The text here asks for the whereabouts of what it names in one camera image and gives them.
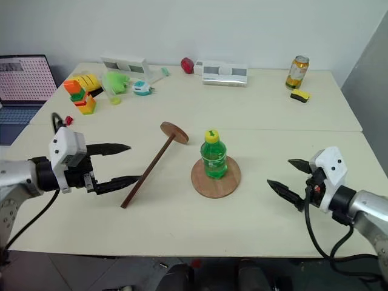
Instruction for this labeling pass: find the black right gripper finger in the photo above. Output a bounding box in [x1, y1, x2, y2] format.
[287, 158, 314, 175]
[266, 179, 306, 212]

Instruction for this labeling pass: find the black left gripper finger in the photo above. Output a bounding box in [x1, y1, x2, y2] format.
[85, 142, 132, 158]
[96, 175, 142, 196]

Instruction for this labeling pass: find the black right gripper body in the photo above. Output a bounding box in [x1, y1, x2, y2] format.
[305, 168, 326, 209]

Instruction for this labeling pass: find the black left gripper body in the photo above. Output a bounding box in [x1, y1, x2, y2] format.
[63, 156, 99, 195]

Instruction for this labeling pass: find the wooden stick with disc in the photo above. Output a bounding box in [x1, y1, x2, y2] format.
[120, 121, 190, 210]

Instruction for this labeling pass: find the round wooden coaster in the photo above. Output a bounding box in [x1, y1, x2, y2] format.
[190, 156, 242, 199]

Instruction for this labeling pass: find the clear plastic cup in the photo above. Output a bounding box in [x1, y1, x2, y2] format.
[101, 72, 122, 105]

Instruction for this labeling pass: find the colourful toy block stack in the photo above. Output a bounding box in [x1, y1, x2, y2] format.
[63, 78, 97, 116]

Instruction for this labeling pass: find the green cloth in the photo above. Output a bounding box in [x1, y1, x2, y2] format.
[101, 71, 131, 95]

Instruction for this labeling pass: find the teal white tape measure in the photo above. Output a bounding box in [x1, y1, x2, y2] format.
[132, 80, 156, 97]

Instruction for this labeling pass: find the yellow toy with black base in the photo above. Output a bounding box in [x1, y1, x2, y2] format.
[72, 73, 104, 98]

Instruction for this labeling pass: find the yellow black sponge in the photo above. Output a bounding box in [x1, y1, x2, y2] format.
[290, 89, 312, 105]

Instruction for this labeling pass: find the green soda bottle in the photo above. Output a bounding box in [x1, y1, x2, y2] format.
[200, 129, 228, 180]

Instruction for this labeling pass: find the white box with windows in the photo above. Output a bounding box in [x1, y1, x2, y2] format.
[100, 55, 166, 85]

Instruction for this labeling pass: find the dark rounded robot foot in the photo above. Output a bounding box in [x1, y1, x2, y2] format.
[156, 263, 195, 291]
[238, 259, 293, 291]

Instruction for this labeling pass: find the yellow drink can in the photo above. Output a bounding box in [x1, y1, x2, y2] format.
[285, 55, 310, 91]

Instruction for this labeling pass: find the laptop with pink screen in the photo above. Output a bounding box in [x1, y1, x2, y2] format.
[0, 55, 58, 146]

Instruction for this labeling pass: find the red apple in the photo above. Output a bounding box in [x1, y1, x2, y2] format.
[180, 57, 195, 75]

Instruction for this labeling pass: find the white silver box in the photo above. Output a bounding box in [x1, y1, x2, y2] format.
[193, 59, 249, 89]

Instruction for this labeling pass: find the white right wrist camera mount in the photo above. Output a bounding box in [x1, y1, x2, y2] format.
[308, 146, 349, 213]

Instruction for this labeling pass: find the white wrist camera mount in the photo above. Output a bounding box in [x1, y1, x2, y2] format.
[308, 146, 349, 213]
[48, 126, 89, 194]

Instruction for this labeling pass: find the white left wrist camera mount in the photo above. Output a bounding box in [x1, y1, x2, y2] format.
[48, 126, 89, 194]

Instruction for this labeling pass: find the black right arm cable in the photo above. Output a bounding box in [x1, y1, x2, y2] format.
[304, 184, 383, 279]

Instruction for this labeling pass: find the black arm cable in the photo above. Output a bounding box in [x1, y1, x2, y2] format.
[5, 112, 67, 251]
[304, 184, 383, 279]

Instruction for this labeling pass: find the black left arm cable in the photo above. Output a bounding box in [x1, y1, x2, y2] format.
[5, 112, 67, 251]

